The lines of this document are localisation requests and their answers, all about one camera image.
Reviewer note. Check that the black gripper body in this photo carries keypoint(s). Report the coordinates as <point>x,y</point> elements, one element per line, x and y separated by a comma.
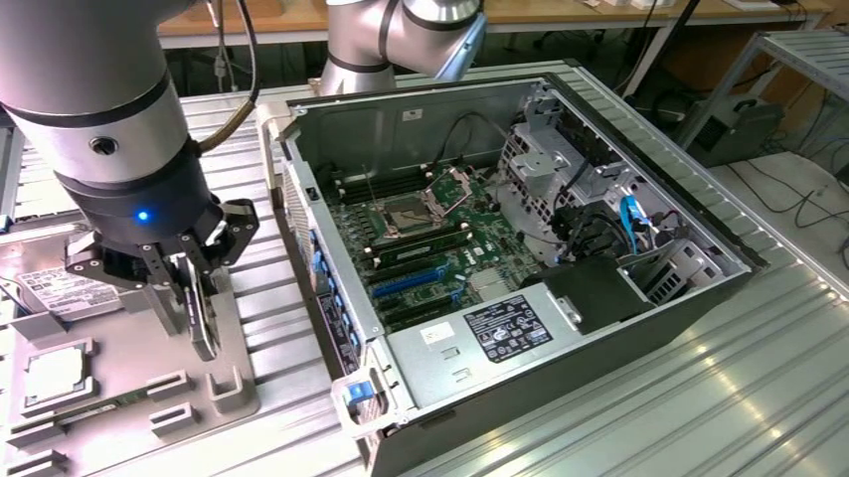
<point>146,204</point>

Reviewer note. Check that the graphics card with metal bracket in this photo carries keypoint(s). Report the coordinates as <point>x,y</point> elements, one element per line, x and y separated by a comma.
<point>202,328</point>

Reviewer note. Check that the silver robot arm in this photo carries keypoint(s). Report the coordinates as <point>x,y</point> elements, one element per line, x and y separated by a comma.
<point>99,59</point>

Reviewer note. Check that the hard disk with blue carrier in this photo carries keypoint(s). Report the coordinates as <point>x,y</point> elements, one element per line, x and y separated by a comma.
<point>54,298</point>

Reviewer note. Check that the grey parts rack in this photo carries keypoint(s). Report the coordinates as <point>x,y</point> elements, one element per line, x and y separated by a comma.
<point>132,358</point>

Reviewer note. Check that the thin locking lever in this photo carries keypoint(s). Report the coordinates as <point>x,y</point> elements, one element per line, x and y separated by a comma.
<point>373,184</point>

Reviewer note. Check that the silver CPU chip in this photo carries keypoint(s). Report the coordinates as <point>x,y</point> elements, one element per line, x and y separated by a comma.
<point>60,372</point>

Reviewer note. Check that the CPU socket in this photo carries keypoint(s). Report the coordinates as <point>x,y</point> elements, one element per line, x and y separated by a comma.
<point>405,216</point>

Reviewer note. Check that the black RAM slot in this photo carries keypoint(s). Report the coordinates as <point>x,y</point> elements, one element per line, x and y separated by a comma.
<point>398,186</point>
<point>398,169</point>
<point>398,175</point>
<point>398,180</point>

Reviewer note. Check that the green RAM stick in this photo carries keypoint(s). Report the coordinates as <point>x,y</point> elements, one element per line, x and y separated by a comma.
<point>418,251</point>
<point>123,400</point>

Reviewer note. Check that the long black expansion slot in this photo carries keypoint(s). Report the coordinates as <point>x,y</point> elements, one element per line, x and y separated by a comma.
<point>419,308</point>
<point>405,268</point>
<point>427,319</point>

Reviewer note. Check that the blue expansion slot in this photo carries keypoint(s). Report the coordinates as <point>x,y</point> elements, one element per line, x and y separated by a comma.
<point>407,283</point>

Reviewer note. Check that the metal socket cover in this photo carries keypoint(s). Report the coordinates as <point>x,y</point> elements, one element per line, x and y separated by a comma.
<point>454,191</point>

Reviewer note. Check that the blue case latch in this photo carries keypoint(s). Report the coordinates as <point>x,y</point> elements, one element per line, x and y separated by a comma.
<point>357,391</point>

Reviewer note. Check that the green motherboard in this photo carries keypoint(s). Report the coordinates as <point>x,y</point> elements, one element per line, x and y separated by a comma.
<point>478,248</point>

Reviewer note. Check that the metal power supply unit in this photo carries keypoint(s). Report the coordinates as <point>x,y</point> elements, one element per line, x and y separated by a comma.
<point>431,363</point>

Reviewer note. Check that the silver chipset heatsink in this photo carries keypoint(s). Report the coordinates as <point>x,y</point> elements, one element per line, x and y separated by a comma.
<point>490,284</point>

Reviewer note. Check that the metal drive cage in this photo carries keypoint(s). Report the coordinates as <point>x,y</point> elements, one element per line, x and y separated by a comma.
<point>537,164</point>

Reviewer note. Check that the metal disk bay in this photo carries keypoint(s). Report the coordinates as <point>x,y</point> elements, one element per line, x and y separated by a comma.
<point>664,283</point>

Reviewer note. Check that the open black PC case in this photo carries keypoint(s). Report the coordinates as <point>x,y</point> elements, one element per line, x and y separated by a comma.
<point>664,348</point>

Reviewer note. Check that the small white box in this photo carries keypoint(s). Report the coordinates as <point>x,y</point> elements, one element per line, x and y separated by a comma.
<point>646,4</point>

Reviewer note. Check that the metal slat side table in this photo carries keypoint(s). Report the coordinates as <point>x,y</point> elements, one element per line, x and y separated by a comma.
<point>812,52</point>

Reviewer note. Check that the wooden desk with white frame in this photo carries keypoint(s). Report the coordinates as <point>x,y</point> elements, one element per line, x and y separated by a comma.
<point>597,15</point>

